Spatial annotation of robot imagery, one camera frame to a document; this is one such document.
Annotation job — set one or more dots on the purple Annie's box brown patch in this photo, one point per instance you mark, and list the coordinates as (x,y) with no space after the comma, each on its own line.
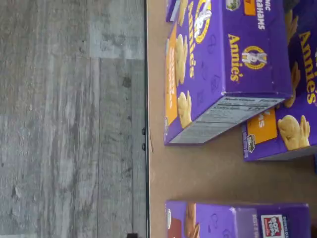
(223,220)

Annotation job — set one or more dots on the wooden shelf board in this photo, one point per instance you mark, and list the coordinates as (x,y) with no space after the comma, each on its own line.
(198,178)

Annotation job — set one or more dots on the purple Annie's box yellow patch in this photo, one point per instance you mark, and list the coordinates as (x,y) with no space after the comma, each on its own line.
(247,62)
(292,138)

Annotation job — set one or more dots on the purple Annie's box green patch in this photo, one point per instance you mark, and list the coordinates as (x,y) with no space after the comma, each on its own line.
(171,10)

